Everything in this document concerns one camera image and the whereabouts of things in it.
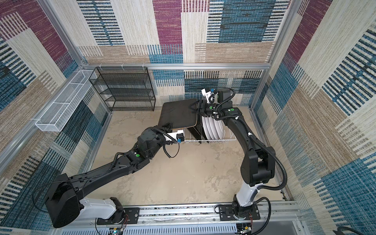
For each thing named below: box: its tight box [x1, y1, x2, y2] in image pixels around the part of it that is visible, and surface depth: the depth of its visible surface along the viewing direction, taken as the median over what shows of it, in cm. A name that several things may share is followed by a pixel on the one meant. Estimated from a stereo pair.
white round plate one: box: [202, 116, 212, 141], surface depth 91 cm
